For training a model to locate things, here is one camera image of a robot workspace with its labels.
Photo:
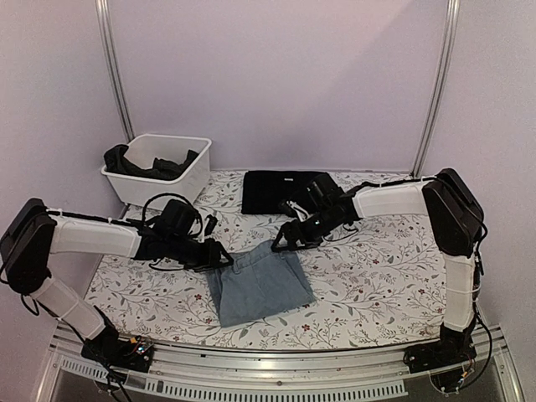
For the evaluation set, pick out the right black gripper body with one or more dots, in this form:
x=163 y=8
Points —
x=312 y=236

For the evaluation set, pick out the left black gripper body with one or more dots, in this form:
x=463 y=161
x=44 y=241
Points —
x=193 y=259

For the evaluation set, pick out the blue denim garment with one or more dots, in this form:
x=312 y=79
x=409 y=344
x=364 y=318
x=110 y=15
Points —
x=261 y=283

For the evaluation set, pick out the black t-shirt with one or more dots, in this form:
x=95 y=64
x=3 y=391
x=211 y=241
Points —
x=264 y=191

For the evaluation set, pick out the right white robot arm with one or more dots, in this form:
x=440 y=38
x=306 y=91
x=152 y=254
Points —
x=456 y=220

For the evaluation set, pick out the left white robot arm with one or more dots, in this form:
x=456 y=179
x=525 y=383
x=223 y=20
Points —
x=40 y=236

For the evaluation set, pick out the white plastic laundry bin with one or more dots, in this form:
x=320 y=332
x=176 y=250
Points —
x=152 y=164

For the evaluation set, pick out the floral patterned table mat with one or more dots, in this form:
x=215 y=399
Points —
x=378 y=282

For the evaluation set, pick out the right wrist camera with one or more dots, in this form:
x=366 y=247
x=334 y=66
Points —
x=323 y=191

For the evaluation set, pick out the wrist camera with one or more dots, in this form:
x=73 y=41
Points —
x=323 y=191
x=177 y=218

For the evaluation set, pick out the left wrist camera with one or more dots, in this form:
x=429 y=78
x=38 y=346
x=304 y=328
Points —
x=177 y=218

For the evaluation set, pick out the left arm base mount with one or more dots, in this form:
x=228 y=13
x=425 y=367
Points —
x=107 y=348

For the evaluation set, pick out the front aluminium rail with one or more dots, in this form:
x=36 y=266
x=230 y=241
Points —
x=198 y=373

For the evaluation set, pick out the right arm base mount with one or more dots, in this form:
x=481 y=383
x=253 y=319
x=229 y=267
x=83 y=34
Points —
x=451 y=348

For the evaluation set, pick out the right aluminium frame post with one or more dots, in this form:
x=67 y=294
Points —
x=444 y=62

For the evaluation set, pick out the aluminium frame post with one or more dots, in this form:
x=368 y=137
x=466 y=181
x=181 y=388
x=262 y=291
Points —
x=444 y=62
x=108 y=44

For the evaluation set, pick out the left aluminium frame post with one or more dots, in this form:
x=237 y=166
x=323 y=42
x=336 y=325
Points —
x=108 y=44

